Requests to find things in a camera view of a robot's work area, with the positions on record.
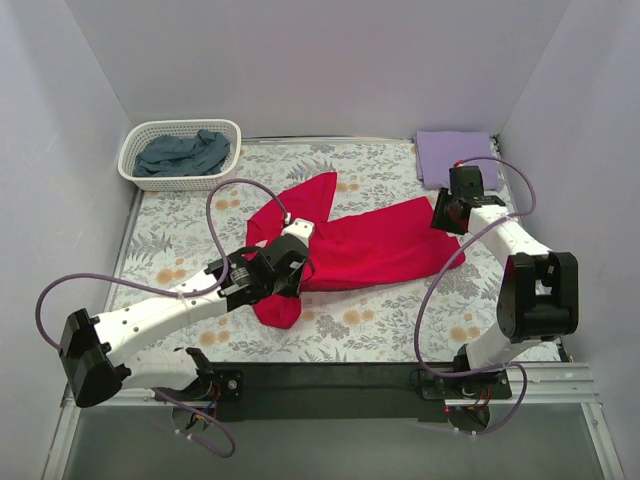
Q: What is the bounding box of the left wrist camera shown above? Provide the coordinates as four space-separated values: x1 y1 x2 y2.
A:
281 218 315 247

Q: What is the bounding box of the crumpled grey-blue t shirt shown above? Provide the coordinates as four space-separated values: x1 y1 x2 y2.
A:
132 129 231 178

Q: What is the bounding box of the white perforated plastic basket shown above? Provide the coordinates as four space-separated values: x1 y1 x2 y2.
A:
118 119 242 192

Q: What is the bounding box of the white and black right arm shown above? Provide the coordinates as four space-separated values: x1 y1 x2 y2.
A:
431 158 579 378

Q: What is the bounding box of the folded purple t shirt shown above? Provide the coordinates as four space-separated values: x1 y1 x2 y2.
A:
413 130 494 190

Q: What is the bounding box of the aluminium frame rail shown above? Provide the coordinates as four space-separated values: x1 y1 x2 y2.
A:
509 363 600 401

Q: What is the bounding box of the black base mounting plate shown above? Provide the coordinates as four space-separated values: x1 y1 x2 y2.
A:
162 362 512 422

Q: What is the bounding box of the red t shirt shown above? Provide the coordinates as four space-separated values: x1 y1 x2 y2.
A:
243 171 467 330

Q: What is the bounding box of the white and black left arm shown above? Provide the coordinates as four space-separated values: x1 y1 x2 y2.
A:
58 233 310 408

